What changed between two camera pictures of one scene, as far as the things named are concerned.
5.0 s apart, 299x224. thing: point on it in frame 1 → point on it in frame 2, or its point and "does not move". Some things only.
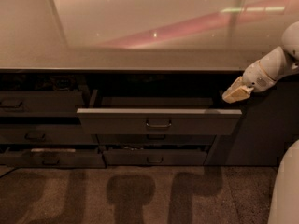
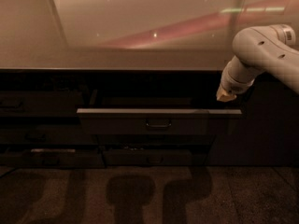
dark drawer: x=154 y=139 does not move
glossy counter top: x=142 y=28 does not move
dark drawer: x=46 y=133 does not move
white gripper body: x=257 y=77 → x=235 y=87
